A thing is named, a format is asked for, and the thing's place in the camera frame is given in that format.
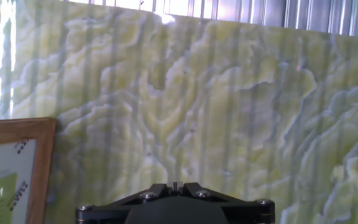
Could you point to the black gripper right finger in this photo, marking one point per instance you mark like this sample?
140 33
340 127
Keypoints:
247 213

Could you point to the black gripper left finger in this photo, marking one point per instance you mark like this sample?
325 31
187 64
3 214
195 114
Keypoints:
104 213

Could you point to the long wooden stick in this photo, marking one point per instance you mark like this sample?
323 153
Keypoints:
43 174

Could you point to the green marble pattern mat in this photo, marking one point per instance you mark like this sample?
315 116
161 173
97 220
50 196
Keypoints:
197 109

